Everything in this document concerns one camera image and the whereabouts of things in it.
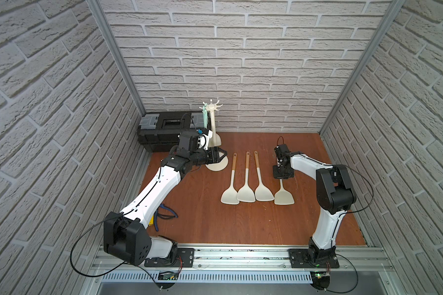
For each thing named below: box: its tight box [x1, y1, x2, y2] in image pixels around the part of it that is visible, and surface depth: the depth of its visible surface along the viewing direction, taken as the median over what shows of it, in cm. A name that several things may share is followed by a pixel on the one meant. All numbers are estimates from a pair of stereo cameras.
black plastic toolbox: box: [136, 111, 205, 154], surface depth 102 cm
